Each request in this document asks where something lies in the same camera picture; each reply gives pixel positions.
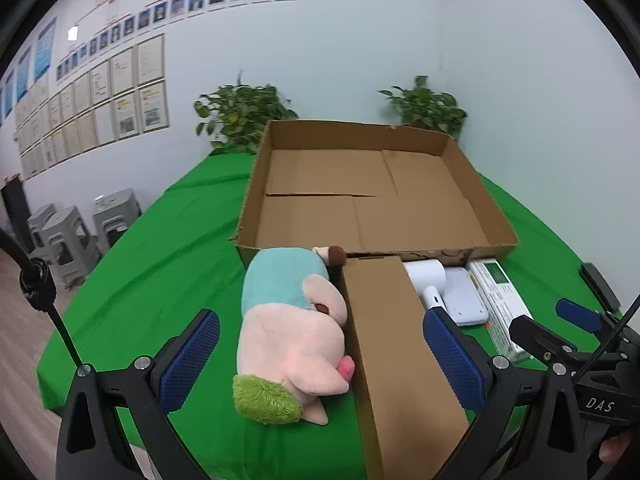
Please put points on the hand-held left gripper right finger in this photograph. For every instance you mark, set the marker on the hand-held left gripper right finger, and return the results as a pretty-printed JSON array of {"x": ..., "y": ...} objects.
[{"x": 452, "y": 360}]

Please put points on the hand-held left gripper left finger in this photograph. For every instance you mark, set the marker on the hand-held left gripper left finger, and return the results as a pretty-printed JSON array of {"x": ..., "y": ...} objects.
[{"x": 192, "y": 360}]

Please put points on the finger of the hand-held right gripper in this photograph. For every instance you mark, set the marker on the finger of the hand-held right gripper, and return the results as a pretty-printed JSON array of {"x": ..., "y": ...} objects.
[
  {"x": 577, "y": 311},
  {"x": 537, "y": 340}
]

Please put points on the white green medicine box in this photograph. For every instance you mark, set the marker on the white green medicine box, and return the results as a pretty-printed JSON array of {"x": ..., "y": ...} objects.
[{"x": 500, "y": 300}]

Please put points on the long brown cardboard box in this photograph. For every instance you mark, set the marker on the long brown cardboard box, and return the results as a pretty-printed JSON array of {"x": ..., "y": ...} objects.
[{"x": 395, "y": 360}]

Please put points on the white plastic device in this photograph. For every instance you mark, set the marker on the white plastic device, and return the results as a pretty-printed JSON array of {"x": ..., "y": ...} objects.
[{"x": 465, "y": 300}]

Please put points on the white hair dryer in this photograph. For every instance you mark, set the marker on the white hair dryer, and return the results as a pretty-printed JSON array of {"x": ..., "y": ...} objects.
[{"x": 425, "y": 275}]

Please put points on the pink pig plush toy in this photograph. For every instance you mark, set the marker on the pink pig plush toy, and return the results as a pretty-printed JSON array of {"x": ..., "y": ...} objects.
[{"x": 290, "y": 340}]

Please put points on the large cardboard box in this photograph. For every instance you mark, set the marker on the large cardboard box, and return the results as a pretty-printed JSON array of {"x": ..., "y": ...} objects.
[{"x": 350, "y": 210}]

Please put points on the person's right hand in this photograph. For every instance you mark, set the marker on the person's right hand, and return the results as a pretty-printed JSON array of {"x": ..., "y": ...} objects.
[{"x": 617, "y": 447}]

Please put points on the green tablecloth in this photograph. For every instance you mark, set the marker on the green tablecloth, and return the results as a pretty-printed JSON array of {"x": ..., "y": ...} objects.
[{"x": 150, "y": 270}]

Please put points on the grey plastic stool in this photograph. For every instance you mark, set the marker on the grey plastic stool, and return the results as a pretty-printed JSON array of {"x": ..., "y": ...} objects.
[
  {"x": 67, "y": 245},
  {"x": 117, "y": 215},
  {"x": 40, "y": 220}
]

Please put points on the bushy green potted plant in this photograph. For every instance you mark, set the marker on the bushy green potted plant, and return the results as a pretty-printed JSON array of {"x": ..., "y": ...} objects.
[{"x": 240, "y": 115}]

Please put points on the small green potted plant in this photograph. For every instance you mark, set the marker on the small green potted plant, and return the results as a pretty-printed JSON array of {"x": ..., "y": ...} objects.
[{"x": 425, "y": 107}]

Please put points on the group of framed certificates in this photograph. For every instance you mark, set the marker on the group of framed certificates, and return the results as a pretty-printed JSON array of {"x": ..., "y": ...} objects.
[{"x": 100, "y": 105}]

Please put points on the blue wall poster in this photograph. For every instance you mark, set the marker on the blue wall poster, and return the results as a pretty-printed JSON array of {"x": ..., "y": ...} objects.
[
  {"x": 8, "y": 94},
  {"x": 46, "y": 50},
  {"x": 23, "y": 74}
]

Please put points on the wall chart of portrait photos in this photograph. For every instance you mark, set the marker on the wall chart of portrait photos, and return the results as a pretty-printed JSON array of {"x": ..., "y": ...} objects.
[{"x": 200, "y": 0}]

